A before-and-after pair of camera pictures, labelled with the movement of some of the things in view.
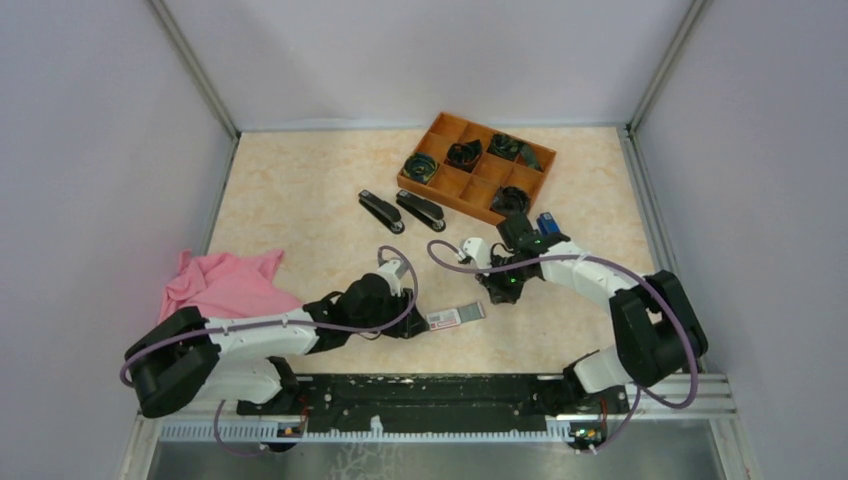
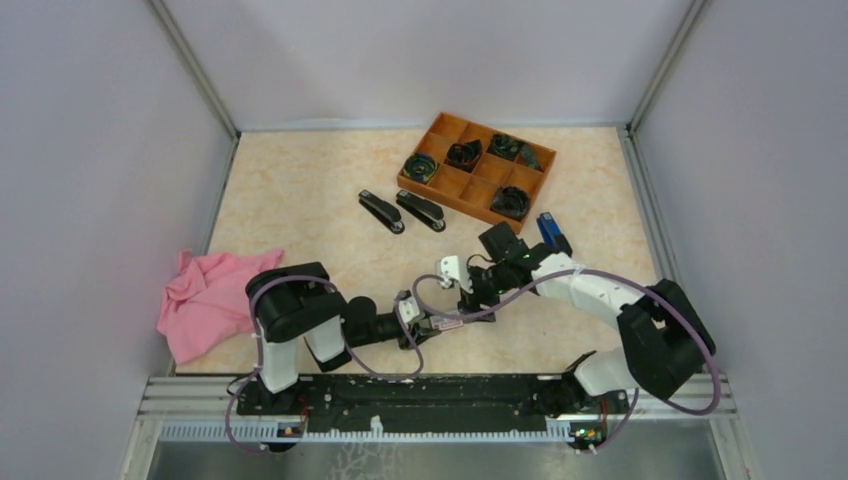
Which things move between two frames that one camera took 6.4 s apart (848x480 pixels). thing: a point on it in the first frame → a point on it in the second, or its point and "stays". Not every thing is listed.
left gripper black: [411, 326] → [419, 334]
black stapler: [382, 211] stays
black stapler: [425, 211] stays
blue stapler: [548, 225] stays
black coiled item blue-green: [420, 166] stays
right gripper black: [498, 293] → [472, 302]
